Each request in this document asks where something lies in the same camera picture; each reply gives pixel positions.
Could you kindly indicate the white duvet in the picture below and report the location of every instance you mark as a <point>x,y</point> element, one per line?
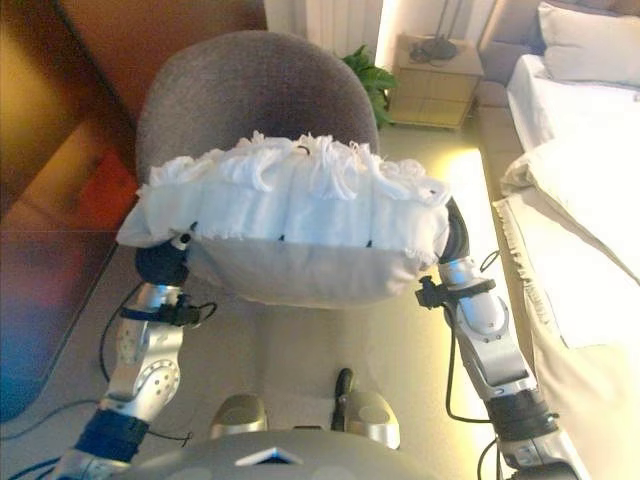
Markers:
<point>585,260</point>

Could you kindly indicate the silver robot leg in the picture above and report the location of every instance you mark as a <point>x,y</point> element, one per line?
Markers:
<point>367,412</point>
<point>239,415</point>

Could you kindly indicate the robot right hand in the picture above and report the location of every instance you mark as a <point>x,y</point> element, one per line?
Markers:
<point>457,232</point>

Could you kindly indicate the beige bedside table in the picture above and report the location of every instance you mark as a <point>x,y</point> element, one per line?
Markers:
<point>435,92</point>

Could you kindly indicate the white fringed cushion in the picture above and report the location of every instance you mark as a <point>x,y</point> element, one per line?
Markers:
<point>300,225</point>

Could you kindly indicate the black table lamp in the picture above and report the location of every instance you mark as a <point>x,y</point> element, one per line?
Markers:
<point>435,47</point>

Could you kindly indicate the grey padded headboard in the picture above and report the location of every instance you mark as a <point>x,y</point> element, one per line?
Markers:
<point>505,40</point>

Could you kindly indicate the silver robot left leg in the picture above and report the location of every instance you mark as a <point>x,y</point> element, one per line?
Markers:
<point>239,415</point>

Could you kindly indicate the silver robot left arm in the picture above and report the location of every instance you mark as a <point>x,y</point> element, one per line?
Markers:
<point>145,360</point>

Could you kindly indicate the silver robot right leg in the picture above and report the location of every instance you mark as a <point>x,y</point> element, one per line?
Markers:
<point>367,412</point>

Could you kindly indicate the grey robot torso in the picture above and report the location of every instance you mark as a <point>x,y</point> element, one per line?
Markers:
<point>300,460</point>

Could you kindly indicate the glossy brown wardrobe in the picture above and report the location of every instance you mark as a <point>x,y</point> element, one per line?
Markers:
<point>65,175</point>

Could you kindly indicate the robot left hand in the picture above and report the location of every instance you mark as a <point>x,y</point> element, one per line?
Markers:
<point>161,262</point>

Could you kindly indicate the white mattress sheet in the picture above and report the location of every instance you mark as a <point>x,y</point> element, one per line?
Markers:
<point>555,110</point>

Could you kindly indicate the white bed pillow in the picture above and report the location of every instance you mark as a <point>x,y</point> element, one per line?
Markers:
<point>590,55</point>

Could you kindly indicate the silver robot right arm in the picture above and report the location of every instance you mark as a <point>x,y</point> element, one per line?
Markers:
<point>500,350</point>

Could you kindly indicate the grey fabric tub armchair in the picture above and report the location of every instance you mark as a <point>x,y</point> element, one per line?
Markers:
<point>260,90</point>

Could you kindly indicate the green potted plant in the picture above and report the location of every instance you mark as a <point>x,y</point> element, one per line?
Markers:
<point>372,80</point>

